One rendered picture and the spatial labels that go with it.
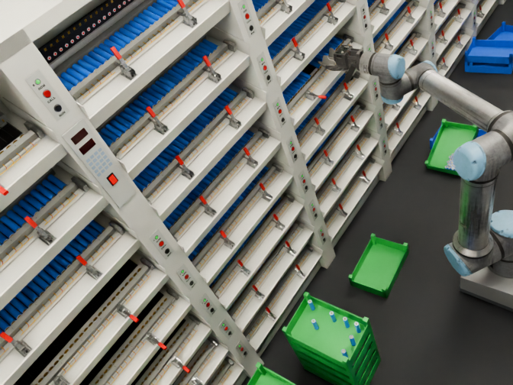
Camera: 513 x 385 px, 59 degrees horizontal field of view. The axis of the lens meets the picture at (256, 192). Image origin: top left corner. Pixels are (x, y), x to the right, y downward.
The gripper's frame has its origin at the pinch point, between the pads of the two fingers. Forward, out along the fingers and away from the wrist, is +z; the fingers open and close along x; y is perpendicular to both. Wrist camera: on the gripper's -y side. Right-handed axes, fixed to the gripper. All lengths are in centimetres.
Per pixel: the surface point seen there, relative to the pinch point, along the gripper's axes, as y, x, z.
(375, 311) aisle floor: -100, 56, -43
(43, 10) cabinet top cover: 79, 98, 0
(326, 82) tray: -6.4, 5.8, -3.8
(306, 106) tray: -6.5, 23.2, -4.2
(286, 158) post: -16.8, 45.2, -5.5
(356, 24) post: 3.5, -24.8, -4.0
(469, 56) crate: -88, -141, -16
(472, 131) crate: -89, -69, -44
